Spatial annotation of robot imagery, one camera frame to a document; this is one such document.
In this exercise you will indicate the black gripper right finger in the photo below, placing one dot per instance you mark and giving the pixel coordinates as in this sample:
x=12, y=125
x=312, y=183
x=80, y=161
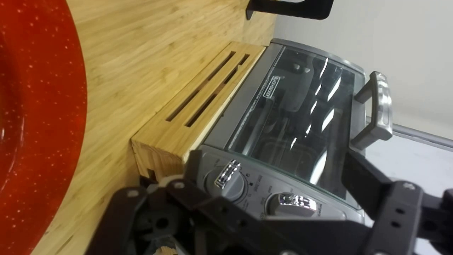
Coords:
x=400, y=213

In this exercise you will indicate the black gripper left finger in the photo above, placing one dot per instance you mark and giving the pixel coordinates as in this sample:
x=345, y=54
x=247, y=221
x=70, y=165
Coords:
x=141, y=213

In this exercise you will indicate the grey toaster oven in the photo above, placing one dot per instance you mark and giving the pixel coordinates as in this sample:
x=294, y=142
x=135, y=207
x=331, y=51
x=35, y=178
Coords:
x=291, y=122

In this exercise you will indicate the slotted wooden box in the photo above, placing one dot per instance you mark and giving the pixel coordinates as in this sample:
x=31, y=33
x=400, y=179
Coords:
x=188, y=118

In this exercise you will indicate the red plate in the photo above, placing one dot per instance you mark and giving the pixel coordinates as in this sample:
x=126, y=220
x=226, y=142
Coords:
x=36, y=118

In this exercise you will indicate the black metal bookend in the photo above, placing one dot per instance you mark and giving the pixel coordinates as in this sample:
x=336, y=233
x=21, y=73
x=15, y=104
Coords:
x=291, y=8

